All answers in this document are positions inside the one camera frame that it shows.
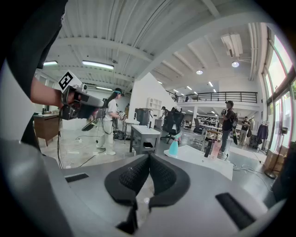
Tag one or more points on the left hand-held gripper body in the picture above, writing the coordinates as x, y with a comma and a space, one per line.
92, 103

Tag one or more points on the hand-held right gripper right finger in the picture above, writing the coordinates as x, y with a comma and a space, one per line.
178, 185

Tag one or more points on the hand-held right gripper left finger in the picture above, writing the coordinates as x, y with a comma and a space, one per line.
115, 182

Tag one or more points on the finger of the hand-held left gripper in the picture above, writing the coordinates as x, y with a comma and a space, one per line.
91, 125

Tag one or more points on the teal spray bottle pink nozzle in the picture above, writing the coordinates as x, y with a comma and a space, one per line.
174, 148

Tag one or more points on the person's left forearm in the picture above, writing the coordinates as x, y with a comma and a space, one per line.
45, 93

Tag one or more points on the black bottle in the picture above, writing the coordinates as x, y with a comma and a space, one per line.
208, 149

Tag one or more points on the person's left hand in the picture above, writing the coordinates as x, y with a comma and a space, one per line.
70, 98

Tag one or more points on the white table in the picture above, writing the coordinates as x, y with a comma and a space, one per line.
192, 159

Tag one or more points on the long ceiling light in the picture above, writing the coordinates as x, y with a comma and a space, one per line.
97, 64
50, 63

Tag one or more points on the white round stool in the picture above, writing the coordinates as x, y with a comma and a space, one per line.
132, 122

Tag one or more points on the brown wooden cabinet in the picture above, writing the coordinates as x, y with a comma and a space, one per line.
46, 127

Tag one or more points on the grey cabinet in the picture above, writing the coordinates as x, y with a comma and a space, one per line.
142, 115

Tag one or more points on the grey desk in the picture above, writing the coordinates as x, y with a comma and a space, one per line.
144, 136

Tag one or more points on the black office chair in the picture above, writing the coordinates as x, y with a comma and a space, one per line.
198, 126
172, 125

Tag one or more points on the person's black shirt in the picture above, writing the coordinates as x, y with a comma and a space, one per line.
32, 39

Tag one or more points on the black balcony railing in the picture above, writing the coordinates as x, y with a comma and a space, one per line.
217, 97

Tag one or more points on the clothes rack with dark garment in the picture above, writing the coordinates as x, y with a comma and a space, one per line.
262, 133

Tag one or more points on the cardboard box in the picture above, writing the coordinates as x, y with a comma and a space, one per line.
275, 158

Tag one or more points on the round ceiling lamp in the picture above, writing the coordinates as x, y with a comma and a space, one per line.
235, 64
199, 72

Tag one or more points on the white ceiling air conditioner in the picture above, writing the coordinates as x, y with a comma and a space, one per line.
232, 45

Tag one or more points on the white wall shelf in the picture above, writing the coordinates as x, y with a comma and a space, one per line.
154, 103

